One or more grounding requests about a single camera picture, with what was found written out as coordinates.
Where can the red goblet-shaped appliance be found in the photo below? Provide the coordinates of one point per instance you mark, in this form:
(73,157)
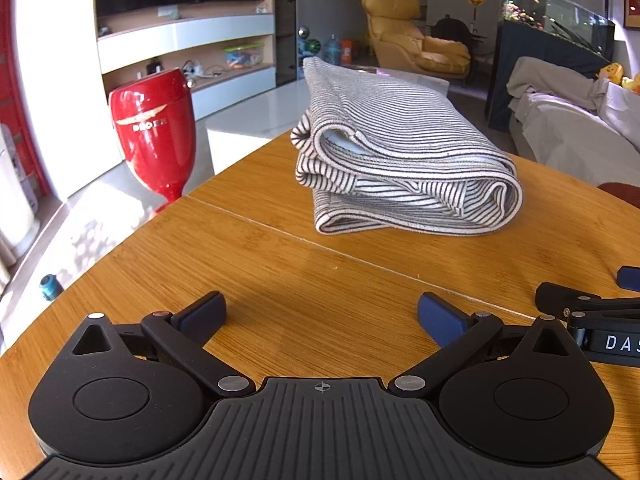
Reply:
(150,125)

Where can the orange pack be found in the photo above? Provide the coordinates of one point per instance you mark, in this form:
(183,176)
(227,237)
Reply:
(347,51)

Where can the white coffee table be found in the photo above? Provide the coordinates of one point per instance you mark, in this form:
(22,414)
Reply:
(250,130)

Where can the blue water bottle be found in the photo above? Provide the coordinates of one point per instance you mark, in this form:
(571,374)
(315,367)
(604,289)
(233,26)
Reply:
(333,50)

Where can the striped knit garment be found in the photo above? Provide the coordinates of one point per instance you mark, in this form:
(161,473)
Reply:
(400,125)

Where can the white television cabinet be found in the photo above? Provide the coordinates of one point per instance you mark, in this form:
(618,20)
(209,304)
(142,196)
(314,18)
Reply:
(200,30)

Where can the black chair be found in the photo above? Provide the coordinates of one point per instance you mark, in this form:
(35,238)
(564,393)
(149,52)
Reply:
(450,27)

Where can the yellow armchair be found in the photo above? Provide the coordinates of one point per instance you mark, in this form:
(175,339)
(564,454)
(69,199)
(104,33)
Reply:
(395,30)

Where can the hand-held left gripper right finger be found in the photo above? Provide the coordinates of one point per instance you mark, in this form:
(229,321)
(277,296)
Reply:
(442,318)

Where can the small teal cylinder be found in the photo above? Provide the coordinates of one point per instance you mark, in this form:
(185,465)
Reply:
(51,287)

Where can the green ball toy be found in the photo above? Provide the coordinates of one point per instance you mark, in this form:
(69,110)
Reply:
(311,46)

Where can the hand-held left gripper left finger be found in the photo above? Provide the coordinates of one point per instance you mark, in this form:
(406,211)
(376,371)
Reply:
(202,318)

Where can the fish tank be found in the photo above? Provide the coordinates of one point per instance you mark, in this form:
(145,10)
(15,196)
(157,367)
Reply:
(540,10)

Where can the grey sofa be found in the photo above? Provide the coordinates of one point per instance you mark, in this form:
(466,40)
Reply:
(565,130)

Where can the dark red fluffy jacket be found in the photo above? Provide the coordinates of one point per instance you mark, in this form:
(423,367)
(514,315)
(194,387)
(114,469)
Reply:
(622,191)

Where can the black power adapter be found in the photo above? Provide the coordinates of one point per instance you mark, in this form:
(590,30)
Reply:
(154,66)

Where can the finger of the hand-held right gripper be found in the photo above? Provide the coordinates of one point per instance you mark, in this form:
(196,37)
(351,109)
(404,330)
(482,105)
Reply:
(630,279)
(565,300)

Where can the grey blanket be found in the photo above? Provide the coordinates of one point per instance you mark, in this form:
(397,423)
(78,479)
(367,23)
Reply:
(545,77)

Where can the clear plastic container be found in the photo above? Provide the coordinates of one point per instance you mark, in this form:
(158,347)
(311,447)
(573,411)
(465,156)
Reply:
(243,56)

